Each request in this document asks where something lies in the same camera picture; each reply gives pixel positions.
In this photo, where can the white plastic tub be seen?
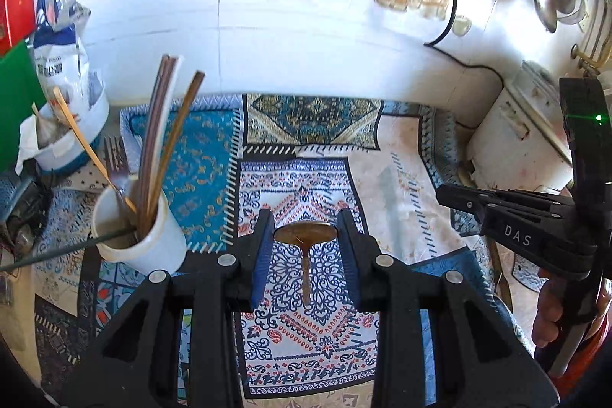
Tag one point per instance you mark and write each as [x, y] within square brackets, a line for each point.
[81, 135]

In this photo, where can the brass tap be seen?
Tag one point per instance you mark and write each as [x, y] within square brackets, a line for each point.
[590, 61]

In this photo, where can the white kitchen appliance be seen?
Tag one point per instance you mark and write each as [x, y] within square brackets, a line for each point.
[516, 135]

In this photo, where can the gold spoon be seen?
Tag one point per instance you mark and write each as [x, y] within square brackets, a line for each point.
[305, 233]

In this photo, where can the white cup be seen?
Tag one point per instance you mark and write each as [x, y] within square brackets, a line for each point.
[143, 250]

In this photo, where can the thin grey metal rod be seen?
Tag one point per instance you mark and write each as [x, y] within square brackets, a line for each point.
[62, 250]

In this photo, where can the person's right hand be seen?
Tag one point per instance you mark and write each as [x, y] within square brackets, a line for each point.
[547, 307]

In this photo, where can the mauve chopstick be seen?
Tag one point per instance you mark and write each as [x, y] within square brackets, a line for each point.
[161, 102]
[154, 126]

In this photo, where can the brown wooden chopstick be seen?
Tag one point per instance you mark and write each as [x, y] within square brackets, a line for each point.
[177, 126]

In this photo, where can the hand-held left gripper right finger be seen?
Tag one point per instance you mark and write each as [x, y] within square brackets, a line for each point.
[349, 262]

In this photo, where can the patterned patchwork tablecloth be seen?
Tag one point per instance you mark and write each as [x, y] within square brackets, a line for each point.
[397, 178]

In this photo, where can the white and blue bag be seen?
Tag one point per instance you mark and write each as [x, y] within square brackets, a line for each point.
[60, 49]

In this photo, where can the red box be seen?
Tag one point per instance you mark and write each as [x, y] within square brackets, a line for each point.
[21, 1]

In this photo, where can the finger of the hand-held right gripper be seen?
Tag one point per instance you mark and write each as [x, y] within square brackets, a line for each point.
[464, 197]

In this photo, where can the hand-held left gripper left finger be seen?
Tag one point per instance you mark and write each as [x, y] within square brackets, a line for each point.
[260, 262]

